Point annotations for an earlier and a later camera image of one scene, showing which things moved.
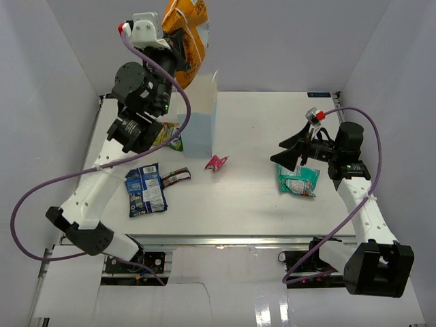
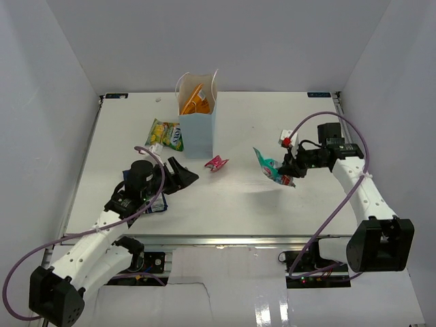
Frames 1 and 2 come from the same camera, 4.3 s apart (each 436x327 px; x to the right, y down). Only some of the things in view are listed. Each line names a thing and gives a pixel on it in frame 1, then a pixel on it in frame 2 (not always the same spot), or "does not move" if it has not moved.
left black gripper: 177,54 → 182,178
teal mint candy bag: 301,181 → 270,169
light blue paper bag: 197,139 does not move
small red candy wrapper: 214,163 does not move
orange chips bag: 191,17 → 197,103
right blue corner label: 319,95 does not move
